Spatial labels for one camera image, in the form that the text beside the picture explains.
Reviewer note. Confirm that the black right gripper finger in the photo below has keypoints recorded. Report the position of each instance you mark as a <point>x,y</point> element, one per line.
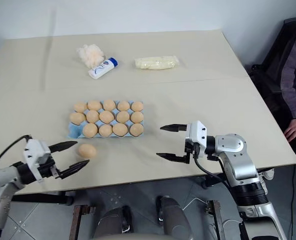
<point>170,157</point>
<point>174,127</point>

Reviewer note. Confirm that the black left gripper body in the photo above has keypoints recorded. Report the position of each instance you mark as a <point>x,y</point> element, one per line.
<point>48,168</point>

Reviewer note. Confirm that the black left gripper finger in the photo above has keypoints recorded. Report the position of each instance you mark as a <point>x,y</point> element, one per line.
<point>75,167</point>
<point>63,145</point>

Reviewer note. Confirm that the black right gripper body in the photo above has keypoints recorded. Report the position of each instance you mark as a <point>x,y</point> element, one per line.
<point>191,151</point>

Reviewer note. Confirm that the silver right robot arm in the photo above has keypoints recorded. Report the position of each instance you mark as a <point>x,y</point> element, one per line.
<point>238,160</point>

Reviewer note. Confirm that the person's striped dark sleeve forearm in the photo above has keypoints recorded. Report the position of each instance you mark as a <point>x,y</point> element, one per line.
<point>294,75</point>

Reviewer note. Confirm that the blue egg carton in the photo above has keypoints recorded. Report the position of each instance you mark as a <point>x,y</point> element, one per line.
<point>73,132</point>

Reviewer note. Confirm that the brown egg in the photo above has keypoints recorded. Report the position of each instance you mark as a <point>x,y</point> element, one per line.
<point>106,117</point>
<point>77,118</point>
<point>80,107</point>
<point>92,116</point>
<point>120,130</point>
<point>109,105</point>
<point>137,117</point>
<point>136,129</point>
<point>90,130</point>
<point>87,150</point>
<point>94,105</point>
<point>105,130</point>
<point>124,105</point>
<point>137,106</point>
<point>123,117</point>

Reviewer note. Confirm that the black table leg bar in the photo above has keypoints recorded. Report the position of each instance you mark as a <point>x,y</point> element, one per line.
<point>42,198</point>

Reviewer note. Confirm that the dark rounded grey shape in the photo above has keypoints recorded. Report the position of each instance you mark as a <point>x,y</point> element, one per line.
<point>174,217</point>
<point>114,222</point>

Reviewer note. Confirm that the clear bag of pale noodles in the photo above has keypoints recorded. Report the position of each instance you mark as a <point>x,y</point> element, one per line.
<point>156,62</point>

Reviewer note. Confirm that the white tube with blue cap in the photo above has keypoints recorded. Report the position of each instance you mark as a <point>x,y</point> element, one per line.
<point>102,68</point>

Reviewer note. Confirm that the white mesh bath sponge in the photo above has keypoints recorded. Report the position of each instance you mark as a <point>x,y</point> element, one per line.
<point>90,55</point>

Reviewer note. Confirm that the seated person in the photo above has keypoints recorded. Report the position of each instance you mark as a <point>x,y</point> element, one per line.
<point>268,82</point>

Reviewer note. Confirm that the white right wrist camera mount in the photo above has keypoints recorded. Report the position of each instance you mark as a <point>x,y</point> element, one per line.
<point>197,136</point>

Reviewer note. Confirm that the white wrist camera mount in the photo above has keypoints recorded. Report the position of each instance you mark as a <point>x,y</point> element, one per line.
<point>197,136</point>
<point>35,151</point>

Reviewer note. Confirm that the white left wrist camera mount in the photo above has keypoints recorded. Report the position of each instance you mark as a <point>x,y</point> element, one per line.
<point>35,151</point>

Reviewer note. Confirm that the rusty metal frame post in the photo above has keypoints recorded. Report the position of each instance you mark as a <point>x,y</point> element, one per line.
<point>81,221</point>
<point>216,217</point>

